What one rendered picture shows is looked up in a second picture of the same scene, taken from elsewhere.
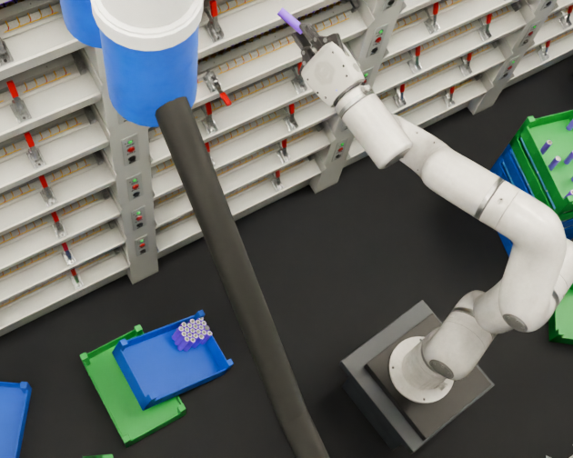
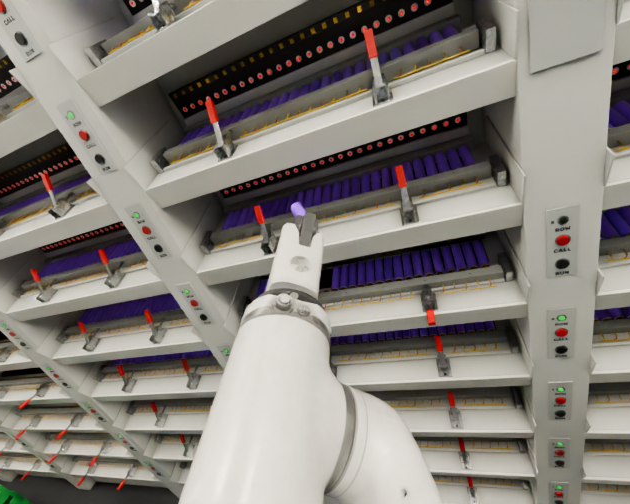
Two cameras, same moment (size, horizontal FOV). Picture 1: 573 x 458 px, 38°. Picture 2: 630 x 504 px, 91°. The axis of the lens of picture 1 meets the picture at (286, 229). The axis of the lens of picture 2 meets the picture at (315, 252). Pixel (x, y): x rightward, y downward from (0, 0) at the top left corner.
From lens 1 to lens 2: 1.56 m
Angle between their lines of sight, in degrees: 57
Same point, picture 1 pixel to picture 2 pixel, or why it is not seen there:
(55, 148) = (174, 334)
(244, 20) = not seen: hidden behind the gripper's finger
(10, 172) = (143, 340)
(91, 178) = not seen: hidden behind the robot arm
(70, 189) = (209, 383)
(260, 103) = (391, 371)
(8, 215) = (169, 384)
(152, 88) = not seen: outside the picture
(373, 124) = (224, 384)
